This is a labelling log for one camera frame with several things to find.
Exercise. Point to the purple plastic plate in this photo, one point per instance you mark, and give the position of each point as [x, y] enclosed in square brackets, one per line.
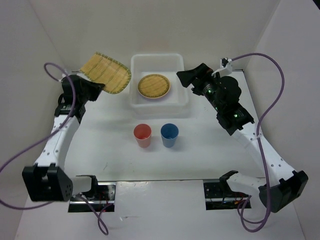
[154, 99]

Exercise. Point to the round bamboo tray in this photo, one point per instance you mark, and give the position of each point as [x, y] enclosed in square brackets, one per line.
[153, 85]

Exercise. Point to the red plastic cup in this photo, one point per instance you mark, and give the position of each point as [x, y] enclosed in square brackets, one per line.
[142, 133]

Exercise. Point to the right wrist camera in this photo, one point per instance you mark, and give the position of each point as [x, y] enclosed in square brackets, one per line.
[225, 66]

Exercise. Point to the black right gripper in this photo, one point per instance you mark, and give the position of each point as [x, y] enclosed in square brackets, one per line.
[188, 76]

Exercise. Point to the fan-shaped bamboo tray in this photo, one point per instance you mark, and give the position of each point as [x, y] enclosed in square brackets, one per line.
[102, 69]

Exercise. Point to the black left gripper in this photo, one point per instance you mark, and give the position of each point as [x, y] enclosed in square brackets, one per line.
[96, 88]

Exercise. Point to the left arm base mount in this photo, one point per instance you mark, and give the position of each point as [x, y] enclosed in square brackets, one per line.
[103, 200]

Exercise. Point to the white plastic bin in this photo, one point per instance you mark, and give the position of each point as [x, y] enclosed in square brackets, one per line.
[152, 76]

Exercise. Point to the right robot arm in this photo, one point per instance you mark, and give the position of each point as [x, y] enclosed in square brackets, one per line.
[223, 93]

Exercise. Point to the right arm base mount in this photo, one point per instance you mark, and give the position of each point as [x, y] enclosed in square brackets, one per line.
[218, 199]

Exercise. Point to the blue plastic cup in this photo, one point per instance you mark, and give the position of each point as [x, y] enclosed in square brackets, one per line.
[169, 134]

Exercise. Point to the yellow plastic plate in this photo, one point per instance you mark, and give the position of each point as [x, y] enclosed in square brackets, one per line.
[168, 91]

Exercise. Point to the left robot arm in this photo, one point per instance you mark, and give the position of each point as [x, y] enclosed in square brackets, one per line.
[46, 180]

